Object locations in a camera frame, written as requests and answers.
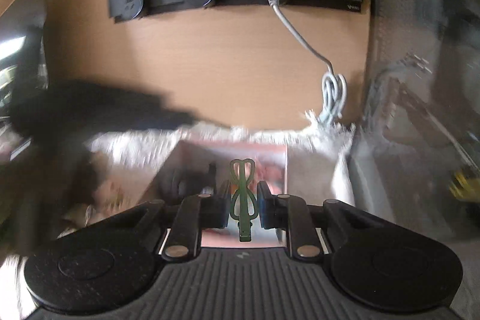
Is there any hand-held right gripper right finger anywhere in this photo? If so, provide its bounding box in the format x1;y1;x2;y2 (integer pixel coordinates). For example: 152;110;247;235
257;181;400;261

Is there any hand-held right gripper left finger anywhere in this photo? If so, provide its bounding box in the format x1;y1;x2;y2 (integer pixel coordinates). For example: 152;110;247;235
80;181;230;261

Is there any green clip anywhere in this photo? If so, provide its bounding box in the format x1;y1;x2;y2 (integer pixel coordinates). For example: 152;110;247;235
229;159;258;243

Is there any pink box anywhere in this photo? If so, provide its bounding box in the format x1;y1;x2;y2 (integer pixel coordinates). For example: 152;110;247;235
140;138;289;257

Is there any white textured bedspread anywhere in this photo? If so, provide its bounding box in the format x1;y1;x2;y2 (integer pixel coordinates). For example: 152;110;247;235
84;112;357;210

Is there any dark computer monitor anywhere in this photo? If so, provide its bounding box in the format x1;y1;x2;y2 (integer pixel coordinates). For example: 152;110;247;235
0;0;51;118

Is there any glass computer case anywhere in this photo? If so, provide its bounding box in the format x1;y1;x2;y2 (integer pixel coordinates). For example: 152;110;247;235
352;0;480;242

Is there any white power plug cable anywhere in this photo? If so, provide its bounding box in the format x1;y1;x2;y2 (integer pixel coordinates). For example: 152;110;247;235
260;0;347;126

